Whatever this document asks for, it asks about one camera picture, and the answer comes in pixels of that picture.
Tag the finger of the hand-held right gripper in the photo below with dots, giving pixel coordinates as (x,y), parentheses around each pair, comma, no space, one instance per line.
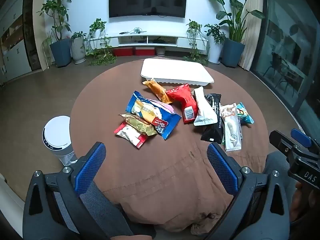
(302,137)
(282,142)

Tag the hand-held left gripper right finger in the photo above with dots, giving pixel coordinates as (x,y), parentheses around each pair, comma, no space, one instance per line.
(222,170)

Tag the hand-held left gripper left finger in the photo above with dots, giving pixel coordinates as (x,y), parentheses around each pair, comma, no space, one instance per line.
(91,166)

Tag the black snack packet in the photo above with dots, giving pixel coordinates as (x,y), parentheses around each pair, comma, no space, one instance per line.
(215,130)

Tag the white beige snack packet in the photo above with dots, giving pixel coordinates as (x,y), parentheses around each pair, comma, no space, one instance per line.
(231,127)

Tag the teal snack packet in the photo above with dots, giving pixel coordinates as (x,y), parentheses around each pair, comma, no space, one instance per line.
(246,115)

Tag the red white snack packet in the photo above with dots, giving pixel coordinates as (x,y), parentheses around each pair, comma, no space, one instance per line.
(130,135)

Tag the gold snack packet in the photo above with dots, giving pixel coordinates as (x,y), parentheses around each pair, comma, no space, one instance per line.
(137,123)

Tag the white pouch snack packet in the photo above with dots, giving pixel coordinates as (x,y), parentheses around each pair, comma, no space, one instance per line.
(203,107)

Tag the blue roll cake packet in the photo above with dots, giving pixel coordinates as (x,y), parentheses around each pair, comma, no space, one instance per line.
(172,123)

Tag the pink snack packet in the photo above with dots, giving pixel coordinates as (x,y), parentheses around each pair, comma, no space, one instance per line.
(165,107)

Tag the orange snack packet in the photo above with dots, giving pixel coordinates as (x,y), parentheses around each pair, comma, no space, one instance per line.
(157,91)

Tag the white foam tray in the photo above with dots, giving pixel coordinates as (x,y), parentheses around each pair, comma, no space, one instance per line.
(175,70)

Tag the person's right hand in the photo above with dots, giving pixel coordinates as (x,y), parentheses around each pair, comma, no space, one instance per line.
(302,197)

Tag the white round appliance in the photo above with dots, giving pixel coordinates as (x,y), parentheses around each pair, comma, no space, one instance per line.
(57,137)

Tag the glass sliding door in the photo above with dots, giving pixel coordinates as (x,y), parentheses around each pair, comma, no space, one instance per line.
(282,45)

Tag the large-leaf plant blue pot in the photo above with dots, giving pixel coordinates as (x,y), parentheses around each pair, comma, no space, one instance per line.
(233,52)

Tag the bushy plant white pot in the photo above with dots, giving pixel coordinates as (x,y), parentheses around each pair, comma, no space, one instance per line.
(214,52)

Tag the beige curtain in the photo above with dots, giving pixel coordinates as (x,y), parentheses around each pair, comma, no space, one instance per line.
(251,30)

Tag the small plant white ribbed pot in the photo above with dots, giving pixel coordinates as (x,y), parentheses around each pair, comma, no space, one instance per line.
(78,50)

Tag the tall leafy plant blue pot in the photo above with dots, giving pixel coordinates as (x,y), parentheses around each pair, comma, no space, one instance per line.
(60,52)

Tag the trailing vine plant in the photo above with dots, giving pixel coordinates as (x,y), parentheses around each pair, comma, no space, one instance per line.
(100,30)
(193,28)

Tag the white television cabinet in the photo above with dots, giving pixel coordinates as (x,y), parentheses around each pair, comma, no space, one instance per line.
(150,38)

